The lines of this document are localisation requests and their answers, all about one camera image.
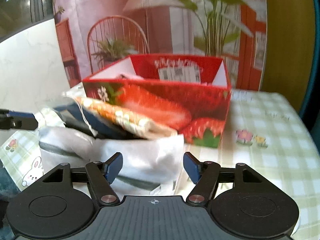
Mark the red strawberry cardboard box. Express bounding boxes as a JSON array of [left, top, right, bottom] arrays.
[[82, 54, 232, 148]]

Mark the teal curtain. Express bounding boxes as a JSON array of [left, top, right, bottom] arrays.
[[298, 0, 320, 136]]

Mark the white zippered fabric bag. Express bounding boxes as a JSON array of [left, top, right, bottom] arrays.
[[39, 127, 184, 197]]

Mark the orange floral fabric pouch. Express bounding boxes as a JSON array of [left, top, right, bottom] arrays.
[[74, 96, 177, 140]]

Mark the navy drawstring pouch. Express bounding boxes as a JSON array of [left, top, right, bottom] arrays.
[[54, 102, 136, 140]]

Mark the green plaid bunny tablecloth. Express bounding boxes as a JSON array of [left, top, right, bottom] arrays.
[[1, 89, 319, 239]]

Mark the dark window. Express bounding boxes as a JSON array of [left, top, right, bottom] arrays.
[[0, 0, 53, 41]]

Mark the printed living room backdrop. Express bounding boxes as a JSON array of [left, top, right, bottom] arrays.
[[53, 0, 267, 90]]

